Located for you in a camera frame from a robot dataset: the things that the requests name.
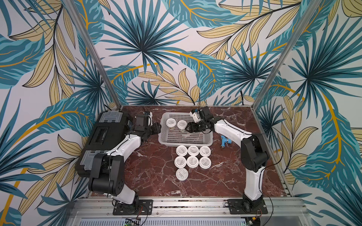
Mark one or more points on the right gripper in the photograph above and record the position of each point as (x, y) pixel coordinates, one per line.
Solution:
(193, 126)

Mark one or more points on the white yogurt cup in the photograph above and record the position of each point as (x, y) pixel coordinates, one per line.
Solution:
(181, 150)
(205, 163)
(182, 124)
(171, 123)
(182, 174)
(193, 151)
(180, 162)
(205, 151)
(192, 162)

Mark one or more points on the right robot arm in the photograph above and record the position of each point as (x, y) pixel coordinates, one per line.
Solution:
(254, 149)

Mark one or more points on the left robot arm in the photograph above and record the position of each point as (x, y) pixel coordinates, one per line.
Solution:
(107, 172)

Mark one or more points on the black toolbox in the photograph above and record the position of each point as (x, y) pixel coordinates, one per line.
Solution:
(108, 131)

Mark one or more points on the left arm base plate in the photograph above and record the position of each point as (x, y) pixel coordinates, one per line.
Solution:
(142, 207)

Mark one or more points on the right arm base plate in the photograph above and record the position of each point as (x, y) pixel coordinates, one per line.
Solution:
(245, 207)

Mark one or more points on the aluminium rail frame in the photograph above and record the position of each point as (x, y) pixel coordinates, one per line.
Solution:
(191, 211)

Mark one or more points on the left aluminium corner post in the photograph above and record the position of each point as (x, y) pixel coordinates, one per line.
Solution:
(76, 18)

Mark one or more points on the aluminium corner post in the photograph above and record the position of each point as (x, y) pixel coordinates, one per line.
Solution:
(76, 18)
(312, 7)

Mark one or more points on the right aluminium corner post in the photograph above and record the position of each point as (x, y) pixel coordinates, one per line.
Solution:
(312, 7)

